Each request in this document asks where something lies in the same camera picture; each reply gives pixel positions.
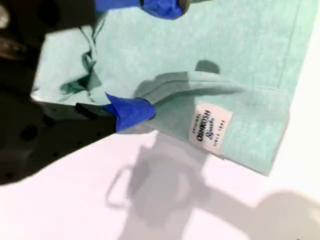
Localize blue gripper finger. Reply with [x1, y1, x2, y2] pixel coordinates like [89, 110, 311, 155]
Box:
[94, 0, 192, 21]
[0, 91, 158, 187]

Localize pale green T-shirt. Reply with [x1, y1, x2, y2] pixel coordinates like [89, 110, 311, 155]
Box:
[31, 0, 320, 177]

